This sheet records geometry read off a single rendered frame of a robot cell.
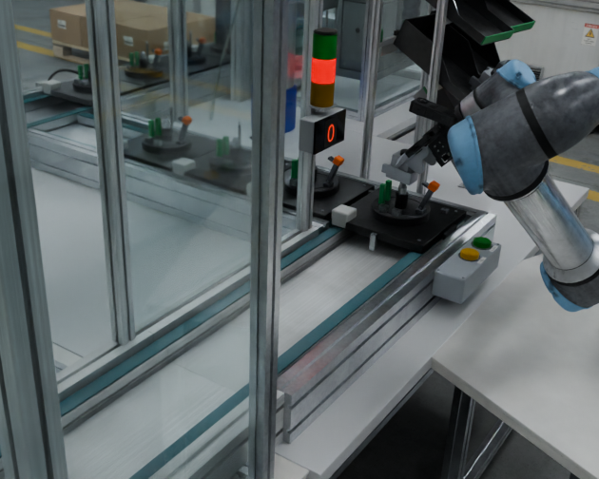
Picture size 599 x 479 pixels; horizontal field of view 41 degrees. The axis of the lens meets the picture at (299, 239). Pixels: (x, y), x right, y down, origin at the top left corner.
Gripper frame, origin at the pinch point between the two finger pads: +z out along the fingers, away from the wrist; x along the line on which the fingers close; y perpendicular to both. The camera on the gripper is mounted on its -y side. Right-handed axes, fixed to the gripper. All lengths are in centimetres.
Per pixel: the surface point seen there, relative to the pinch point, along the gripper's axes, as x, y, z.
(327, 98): -20.4, -18.1, -6.8
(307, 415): -66, 29, 5
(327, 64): -20.7, -23.1, -12.1
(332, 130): -18.5, -12.8, -1.6
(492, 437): 34, 79, 54
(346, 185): 7.0, -4.5, 22.5
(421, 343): -31.5, 33.7, 3.3
